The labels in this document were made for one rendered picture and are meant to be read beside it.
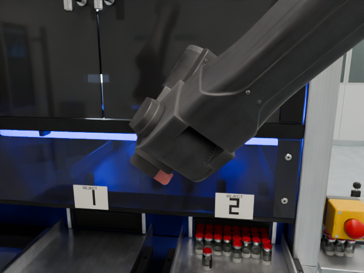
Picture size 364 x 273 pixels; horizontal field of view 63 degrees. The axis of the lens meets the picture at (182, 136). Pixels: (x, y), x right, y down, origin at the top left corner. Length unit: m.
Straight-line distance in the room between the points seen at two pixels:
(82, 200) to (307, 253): 0.54
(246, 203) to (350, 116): 5.07
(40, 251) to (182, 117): 0.68
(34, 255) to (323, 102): 0.73
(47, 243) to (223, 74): 0.74
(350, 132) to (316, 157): 5.08
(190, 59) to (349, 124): 5.43
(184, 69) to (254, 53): 0.14
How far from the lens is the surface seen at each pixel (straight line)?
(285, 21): 0.21
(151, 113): 0.26
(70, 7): 0.65
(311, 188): 0.70
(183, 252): 0.78
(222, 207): 0.70
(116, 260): 0.77
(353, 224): 0.73
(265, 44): 0.21
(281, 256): 0.81
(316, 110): 0.66
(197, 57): 0.34
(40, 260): 0.83
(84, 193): 0.76
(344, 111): 5.65
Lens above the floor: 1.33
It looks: 13 degrees down
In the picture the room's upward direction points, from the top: straight up
